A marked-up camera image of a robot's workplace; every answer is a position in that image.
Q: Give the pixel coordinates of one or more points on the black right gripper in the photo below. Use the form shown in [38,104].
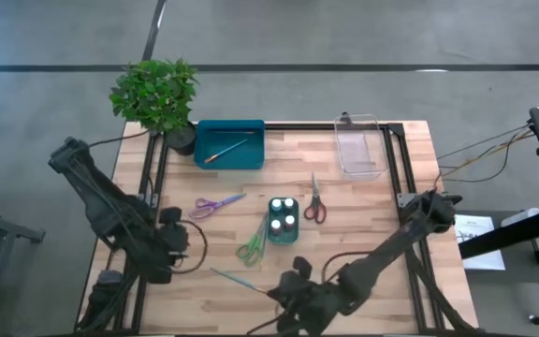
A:
[311,304]

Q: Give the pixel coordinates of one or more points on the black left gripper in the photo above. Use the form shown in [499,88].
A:
[173,238]

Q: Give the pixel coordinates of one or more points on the small teal basket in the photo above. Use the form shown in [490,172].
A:
[282,239]

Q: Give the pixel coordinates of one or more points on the green scissors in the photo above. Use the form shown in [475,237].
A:
[256,238]

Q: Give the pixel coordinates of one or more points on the purple scissors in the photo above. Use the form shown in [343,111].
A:
[226,201]

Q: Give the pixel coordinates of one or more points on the red paint bottle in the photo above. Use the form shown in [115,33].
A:
[290,219]

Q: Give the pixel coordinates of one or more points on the blue paint bottle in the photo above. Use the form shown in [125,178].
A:
[276,205]

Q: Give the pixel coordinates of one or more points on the black paint bottle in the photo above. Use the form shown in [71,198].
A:
[289,203]

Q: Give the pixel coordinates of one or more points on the red black scissors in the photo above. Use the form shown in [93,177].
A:
[315,194]

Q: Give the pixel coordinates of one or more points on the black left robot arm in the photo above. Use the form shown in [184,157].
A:
[101,201]

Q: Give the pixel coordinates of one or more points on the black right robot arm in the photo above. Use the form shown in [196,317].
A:
[391,248]

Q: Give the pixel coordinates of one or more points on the blue rectangular bin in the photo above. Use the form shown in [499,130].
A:
[251,156]

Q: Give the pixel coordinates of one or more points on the green potted plant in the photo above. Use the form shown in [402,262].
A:
[155,93]

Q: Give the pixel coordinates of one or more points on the clear plastic container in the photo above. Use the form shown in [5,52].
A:
[360,145]

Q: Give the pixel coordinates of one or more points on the black side table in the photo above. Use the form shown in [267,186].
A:
[3,229]

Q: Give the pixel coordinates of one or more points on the white paper sheet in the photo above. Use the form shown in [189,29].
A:
[480,253]

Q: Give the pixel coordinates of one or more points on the white box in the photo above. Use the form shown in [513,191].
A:
[522,216]

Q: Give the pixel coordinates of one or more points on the grey metal bracket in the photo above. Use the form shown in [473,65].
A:
[405,199]

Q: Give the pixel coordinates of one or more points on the black aluminium table frame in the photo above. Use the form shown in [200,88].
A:
[325,126]

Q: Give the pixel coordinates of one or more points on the small black bracket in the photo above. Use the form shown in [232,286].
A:
[345,119]

